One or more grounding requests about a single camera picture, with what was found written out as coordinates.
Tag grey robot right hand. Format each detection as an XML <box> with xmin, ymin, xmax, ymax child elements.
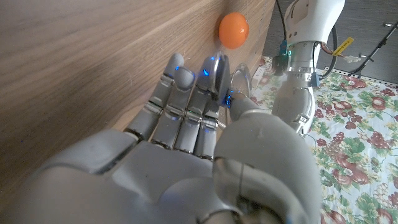
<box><xmin>6</xmin><ymin>52</ymin><xmax>323</xmax><ymax>224</ymax></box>

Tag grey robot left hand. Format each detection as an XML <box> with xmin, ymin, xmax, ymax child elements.
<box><xmin>271</xmin><ymin>42</ymin><xmax>321</xmax><ymax>136</ymax></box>

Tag metal mesh sieve black handle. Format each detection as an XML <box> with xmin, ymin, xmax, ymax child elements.
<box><xmin>213</xmin><ymin>51</ymin><xmax>252</xmax><ymax>108</ymax></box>

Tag white power strip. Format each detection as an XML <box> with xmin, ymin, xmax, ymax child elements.
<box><xmin>251</xmin><ymin>67</ymin><xmax>266</xmax><ymax>90</ymax></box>

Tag floral fruit print backdrop cloth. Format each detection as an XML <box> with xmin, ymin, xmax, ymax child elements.
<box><xmin>248</xmin><ymin>55</ymin><xmax>398</xmax><ymax>224</ymax></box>

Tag orange fruit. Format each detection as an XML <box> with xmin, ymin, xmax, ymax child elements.
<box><xmin>218</xmin><ymin>12</ymin><xmax>250</xmax><ymax>50</ymax></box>

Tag black metal stand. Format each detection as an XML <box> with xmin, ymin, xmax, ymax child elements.
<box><xmin>348</xmin><ymin>21</ymin><xmax>398</xmax><ymax>77</ymax></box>

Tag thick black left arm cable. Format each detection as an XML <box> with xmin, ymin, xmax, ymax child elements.
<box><xmin>322</xmin><ymin>26</ymin><xmax>339</xmax><ymax>78</ymax></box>

